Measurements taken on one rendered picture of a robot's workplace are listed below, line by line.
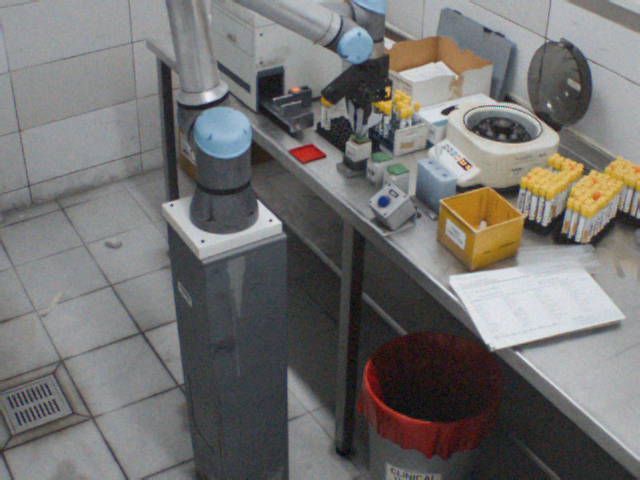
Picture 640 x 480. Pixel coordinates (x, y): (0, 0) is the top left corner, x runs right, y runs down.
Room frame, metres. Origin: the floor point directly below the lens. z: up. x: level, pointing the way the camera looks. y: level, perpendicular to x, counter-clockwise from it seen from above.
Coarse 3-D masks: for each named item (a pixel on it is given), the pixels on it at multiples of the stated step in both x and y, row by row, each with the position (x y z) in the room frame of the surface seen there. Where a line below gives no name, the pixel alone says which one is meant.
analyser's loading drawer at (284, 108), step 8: (264, 96) 2.18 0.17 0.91; (272, 96) 2.18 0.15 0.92; (280, 96) 2.18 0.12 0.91; (288, 96) 2.12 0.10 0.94; (264, 104) 2.13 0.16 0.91; (272, 104) 2.12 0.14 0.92; (280, 104) 2.11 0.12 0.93; (288, 104) 2.07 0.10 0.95; (296, 104) 2.08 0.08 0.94; (272, 112) 2.10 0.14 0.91; (280, 112) 2.07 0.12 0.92; (288, 112) 2.07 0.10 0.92; (296, 112) 2.08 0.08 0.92; (312, 112) 2.05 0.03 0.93; (288, 120) 2.04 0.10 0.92; (296, 120) 2.02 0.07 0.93; (304, 120) 2.03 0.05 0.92; (312, 120) 2.04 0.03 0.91; (296, 128) 2.02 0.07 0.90; (304, 128) 2.03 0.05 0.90
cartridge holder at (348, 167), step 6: (342, 162) 1.87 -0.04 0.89; (348, 162) 1.86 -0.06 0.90; (354, 162) 1.84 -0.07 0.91; (360, 162) 1.84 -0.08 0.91; (366, 162) 1.85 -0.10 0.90; (342, 168) 1.85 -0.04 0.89; (348, 168) 1.85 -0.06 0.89; (354, 168) 1.84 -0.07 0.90; (360, 168) 1.85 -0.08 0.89; (366, 168) 1.85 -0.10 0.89; (348, 174) 1.82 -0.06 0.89; (354, 174) 1.83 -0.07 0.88
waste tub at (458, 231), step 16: (480, 192) 1.63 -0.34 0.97; (496, 192) 1.62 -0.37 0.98; (448, 208) 1.55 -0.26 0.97; (464, 208) 1.61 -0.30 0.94; (480, 208) 1.63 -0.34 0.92; (496, 208) 1.61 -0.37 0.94; (512, 208) 1.56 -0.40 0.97; (448, 224) 1.55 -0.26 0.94; (464, 224) 1.50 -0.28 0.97; (496, 224) 1.60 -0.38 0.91; (512, 224) 1.51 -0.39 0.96; (448, 240) 1.54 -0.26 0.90; (464, 240) 1.49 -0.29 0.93; (480, 240) 1.47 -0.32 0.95; (496, 240) 1.49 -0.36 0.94; (512, 240) 1.52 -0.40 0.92; (464, 256) 1.49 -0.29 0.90; (480, 256) 1.48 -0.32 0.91; (496, 256) 1.50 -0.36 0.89; (512, 256) 1.52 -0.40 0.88
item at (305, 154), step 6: (312, 144) 1.97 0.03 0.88; (294, 150) 1.95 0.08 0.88; (300, 150) 1.95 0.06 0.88; (306, 150) 1.95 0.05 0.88; (312, 150) 1.95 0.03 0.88; (318, 150) 1.95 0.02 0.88; (294, 156) 1.92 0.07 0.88; (300, 156) 1.92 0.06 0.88; (306, 156) 1.92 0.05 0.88; (312, 156) 1.92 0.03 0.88; (318, 156) 1.91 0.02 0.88; (324, 156) 1.92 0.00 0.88; (300, 162) 1.89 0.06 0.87; (306, 162) 1.89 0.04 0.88
